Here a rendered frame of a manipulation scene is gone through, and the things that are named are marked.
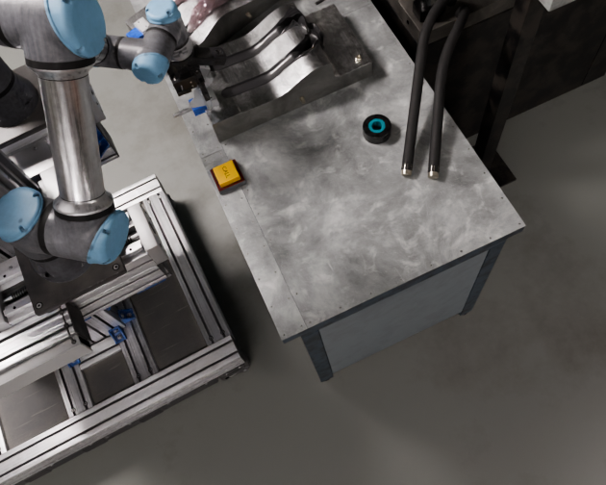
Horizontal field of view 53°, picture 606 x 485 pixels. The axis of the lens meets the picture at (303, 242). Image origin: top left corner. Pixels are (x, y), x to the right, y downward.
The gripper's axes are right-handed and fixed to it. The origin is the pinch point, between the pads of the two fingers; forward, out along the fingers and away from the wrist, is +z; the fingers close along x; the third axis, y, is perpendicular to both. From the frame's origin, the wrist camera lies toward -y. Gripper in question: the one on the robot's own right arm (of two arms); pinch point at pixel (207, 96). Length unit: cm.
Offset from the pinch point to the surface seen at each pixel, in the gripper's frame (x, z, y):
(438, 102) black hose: 30, 5, -57
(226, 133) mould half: 8.3, 8.1, -0.8
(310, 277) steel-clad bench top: 59, 11, -4
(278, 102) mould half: 8.3, 4.6, -18.0
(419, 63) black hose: 18, 1, -58
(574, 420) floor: 118, 91, -71
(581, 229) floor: 58, 91, -114
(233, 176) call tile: 23.2, 7.3, 2.7
